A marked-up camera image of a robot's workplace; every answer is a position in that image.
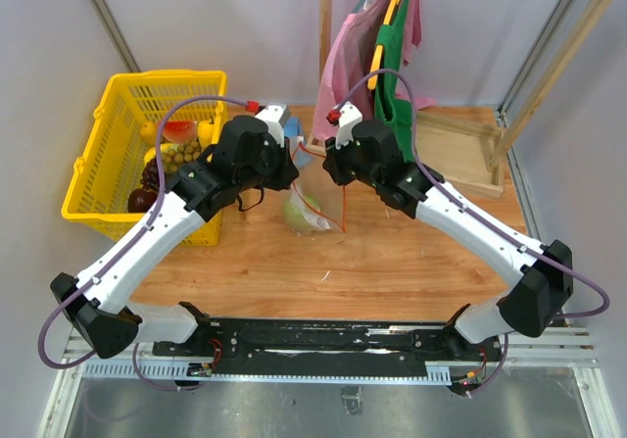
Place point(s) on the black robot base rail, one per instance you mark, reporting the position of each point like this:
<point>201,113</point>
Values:
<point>333,351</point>

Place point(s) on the green cabbage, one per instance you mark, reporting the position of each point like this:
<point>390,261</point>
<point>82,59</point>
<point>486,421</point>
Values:
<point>300,214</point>

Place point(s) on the yellow clothes hanger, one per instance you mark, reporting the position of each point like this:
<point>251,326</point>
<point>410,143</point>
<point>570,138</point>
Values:
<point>389,43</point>

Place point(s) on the green hanging shirt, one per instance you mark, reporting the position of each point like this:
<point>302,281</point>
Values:
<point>396,112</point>

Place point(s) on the dark red apple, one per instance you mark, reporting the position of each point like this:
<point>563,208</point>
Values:
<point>140,200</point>

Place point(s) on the yellow lemon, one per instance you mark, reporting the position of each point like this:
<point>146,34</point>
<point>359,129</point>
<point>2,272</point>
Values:
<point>149,134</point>

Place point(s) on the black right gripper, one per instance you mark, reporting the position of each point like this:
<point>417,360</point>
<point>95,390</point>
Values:
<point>333,160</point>

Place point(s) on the pink hanging shirt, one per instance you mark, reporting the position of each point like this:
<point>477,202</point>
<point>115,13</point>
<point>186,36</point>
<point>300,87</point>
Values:
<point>348,62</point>

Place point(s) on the clear zip bag orange zipper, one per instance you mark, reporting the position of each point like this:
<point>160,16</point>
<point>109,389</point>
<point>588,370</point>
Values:
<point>315,182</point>

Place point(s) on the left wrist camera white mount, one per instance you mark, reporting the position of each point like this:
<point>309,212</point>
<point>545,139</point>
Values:
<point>274,115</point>

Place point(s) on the blue cartoon print cloth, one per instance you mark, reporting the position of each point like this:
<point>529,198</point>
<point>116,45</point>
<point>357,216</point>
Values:
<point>294,131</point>

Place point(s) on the green grape bunch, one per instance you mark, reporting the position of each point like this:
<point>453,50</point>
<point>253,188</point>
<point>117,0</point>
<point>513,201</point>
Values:
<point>174,156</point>

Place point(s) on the watermelon slice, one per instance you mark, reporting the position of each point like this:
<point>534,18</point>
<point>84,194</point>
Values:
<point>179,132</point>

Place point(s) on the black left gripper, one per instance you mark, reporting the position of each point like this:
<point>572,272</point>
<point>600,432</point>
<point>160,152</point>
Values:
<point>288,169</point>

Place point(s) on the yellow plastic basket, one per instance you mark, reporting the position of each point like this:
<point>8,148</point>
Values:
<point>110,166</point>

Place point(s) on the yellow bell pepper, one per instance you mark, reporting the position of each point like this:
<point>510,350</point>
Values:
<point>206,131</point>

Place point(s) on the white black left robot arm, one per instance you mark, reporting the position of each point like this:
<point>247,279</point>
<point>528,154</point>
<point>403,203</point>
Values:
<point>95,301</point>

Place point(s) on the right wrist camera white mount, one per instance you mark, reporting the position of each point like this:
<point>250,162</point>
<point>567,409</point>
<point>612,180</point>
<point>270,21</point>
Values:
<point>345,118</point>

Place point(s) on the purple grape bunch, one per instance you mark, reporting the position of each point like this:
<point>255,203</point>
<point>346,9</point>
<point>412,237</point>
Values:
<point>150,177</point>

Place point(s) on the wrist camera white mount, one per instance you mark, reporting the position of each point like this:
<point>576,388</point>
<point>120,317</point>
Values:
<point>345,118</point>
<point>274,115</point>

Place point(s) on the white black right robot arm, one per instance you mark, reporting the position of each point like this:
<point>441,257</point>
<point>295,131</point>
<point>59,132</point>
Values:
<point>537,275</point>

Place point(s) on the wooden clothes rack frame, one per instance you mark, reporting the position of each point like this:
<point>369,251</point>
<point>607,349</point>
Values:
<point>472,56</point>

